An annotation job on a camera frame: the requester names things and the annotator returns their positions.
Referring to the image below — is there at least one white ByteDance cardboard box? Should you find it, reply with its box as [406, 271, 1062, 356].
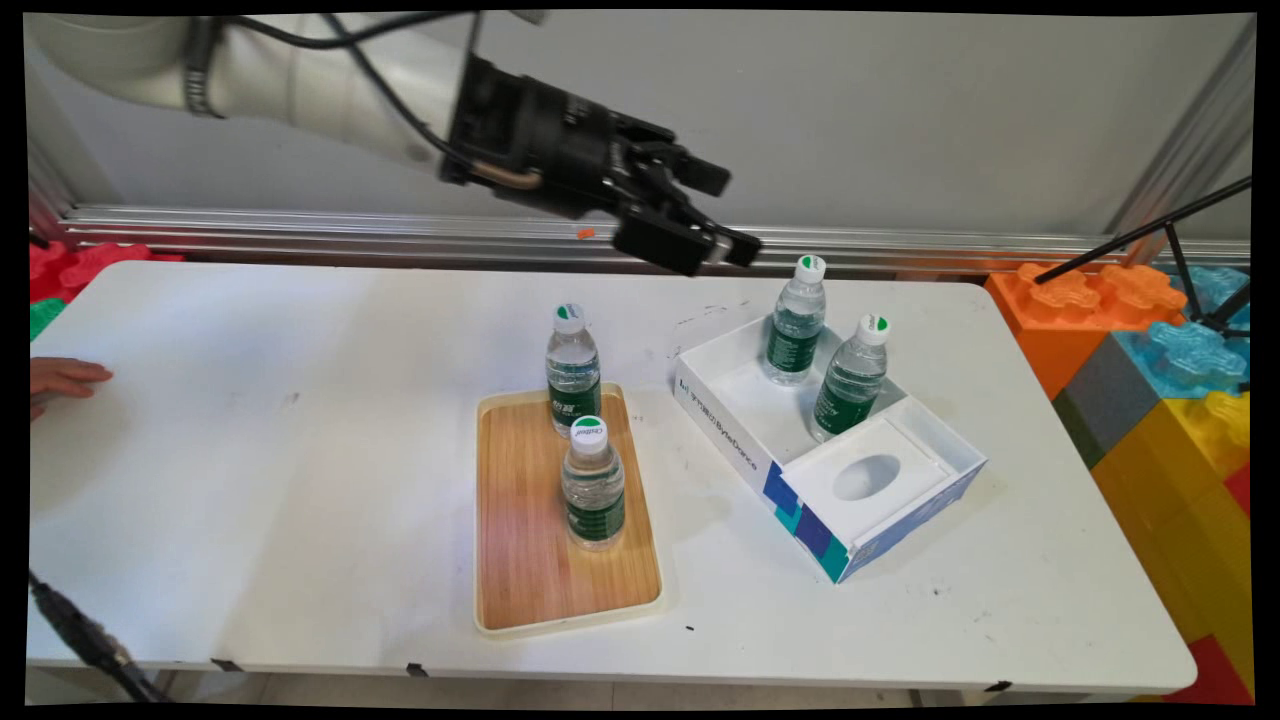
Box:
[673, 316, 989, 585]

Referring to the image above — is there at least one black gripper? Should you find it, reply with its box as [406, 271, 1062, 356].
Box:
[440, 52, 763, 279]

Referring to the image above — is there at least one black tripod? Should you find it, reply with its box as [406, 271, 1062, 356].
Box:
[1035, 177, 1253, 336]

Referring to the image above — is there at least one aluminium rail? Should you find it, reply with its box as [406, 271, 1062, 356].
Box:
[60, 205, 1251, 277]

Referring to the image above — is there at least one clear water bottle green label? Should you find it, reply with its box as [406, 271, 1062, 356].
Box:
[545, 302, 603, 438]
[811, 313, 891, 443]
[561, 415, 627, 553]
[765, 254, 829, 387]

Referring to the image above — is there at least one person's bare hand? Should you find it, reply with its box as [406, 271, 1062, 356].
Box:
[30, 357, 114, 421]

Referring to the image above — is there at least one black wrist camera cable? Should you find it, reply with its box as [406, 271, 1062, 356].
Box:
[225, 12, 483, 173]

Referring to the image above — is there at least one black velcro strap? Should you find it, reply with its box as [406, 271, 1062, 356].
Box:
[180, 15, 229, 119]

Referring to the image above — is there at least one aluminium frame post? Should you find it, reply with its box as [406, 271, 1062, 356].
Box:
[1105, 18, 1256, 241]

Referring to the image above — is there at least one wooden tray with cream rim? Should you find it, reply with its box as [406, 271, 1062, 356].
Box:
[474, 384, 665, 639]

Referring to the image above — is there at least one orange foam block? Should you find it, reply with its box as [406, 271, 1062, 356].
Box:
[985, 262, 1188, 399]

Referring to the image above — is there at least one yellow foam block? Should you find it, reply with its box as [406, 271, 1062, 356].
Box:
[1090, 390, 1253, 691]

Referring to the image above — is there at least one black cable black connector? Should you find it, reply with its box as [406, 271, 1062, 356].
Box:
[30, 570, 169, 704]

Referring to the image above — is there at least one light blue foam block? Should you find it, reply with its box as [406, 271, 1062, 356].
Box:
[1053, 265, 1251, 469]

